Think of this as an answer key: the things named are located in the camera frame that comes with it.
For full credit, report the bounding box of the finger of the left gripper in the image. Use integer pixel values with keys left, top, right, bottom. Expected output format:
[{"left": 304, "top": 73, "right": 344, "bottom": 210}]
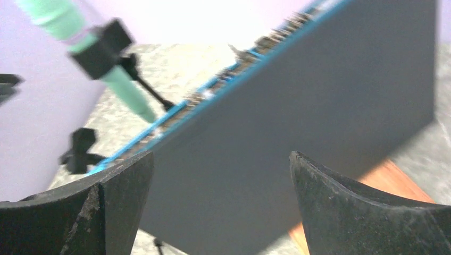
[{"left": 1, "top": 74, "right": 23, "bottom": 105}]

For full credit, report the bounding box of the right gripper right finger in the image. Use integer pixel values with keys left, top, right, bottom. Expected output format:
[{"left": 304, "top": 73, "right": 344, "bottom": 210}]
[{"left": 290, "top": 151, "right": 450, "bottom": 254}]

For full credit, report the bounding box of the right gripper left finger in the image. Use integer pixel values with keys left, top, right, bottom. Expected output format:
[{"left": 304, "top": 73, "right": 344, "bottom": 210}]
[{"left": 1, "top": 151, "right": 154, "bottom": 255}]

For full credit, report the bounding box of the blue network switch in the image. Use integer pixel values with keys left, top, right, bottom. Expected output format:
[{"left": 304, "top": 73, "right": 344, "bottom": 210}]
[{"left": 97, "top": 1, "right": 437, "bottom": 254}]

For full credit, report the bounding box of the wooden board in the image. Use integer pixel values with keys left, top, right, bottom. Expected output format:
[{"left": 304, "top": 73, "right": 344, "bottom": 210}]
[{"left": 287, "top": 158, "right": 438, "bottom": 255}]

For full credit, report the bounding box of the green microphone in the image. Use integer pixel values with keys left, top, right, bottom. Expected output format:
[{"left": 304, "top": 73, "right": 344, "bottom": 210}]
[{"left": 16, "top": 1, "right": 156, "bottom": 123}]

